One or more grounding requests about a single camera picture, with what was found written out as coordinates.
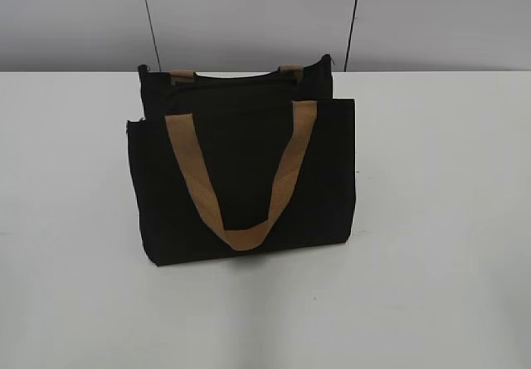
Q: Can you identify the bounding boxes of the black canvas tote bag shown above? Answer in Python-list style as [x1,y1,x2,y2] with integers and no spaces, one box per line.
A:
[126,55,356,266]

